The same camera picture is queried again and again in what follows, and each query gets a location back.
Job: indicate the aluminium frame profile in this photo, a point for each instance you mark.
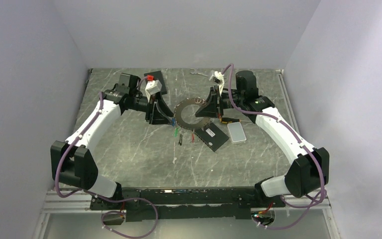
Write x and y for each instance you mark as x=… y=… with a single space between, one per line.
x=241 y=197

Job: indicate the silver wrench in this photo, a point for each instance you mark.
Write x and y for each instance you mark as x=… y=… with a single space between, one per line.
x=196 y=72

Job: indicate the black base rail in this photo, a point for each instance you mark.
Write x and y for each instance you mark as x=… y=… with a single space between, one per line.
x=150 y=211

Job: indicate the black network switch with label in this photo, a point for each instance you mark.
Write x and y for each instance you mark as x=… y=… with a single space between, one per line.
x=212 y=136

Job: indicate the white small router box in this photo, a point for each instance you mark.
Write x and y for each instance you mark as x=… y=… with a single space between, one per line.
x=236 y=132

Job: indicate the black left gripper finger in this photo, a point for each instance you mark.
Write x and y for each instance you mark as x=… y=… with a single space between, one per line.
x=156 y=119
x=161 y=105

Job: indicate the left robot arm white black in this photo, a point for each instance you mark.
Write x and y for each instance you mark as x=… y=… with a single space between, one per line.
x=72 y=160

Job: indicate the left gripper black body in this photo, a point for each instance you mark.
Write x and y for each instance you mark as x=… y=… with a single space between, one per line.
x=140 y=103

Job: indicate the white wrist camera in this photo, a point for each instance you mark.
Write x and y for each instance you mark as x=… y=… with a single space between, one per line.
x=218 y=78
x=153 y=86

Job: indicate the large metal keyring disc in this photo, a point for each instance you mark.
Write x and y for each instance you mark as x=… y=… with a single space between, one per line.
x=182 y=105

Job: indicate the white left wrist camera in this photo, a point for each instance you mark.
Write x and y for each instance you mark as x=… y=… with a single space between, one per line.
x=153 y=86

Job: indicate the black key tag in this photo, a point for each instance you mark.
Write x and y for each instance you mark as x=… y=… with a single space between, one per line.
x=180 y=142

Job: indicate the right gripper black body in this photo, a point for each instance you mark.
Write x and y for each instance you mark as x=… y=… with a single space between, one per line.
x=225 y=102

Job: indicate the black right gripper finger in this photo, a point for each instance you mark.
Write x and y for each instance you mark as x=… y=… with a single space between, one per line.
x=212 y=99
x=208 y=109

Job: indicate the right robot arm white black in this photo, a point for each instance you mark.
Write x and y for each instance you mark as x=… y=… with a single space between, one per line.
x=309 y=165

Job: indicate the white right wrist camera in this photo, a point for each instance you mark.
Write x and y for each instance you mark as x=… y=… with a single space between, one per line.
x=218 y=78

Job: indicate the yellow black screwdriver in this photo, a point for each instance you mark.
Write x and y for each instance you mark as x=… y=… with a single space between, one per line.
x=226 y=120

